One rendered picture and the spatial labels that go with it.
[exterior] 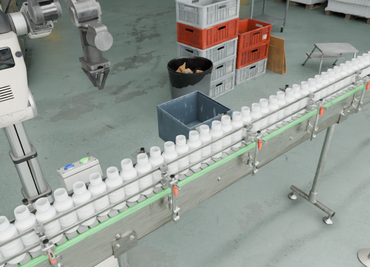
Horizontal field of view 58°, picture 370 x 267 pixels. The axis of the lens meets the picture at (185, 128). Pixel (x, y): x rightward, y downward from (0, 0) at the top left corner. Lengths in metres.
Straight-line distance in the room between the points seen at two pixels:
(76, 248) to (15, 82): 0.72
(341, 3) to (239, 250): 6.21
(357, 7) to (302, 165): 5.01
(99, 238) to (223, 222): 1.41
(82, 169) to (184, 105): 0.97
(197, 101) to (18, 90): 1.07
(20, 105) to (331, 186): 2.36
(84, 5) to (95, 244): 0.78
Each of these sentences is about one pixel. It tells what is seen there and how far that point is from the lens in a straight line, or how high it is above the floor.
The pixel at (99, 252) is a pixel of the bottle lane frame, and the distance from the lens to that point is 1.31.
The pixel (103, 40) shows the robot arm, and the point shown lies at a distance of 1.02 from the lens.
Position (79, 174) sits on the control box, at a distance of 1.28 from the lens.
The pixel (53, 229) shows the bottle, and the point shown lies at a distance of 1.17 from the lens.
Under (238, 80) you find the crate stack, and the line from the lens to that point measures 4.35.
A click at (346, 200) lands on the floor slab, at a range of 2.92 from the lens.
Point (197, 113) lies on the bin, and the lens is 2.17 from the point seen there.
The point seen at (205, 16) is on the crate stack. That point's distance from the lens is 3.50.
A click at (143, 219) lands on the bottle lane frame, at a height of 0.92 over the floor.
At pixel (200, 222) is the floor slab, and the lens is 2.51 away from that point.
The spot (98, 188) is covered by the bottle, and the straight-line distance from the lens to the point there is 1.16.
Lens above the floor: 1.90
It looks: 33 degrees down
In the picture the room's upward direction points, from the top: 1 degrees counter-clockwise
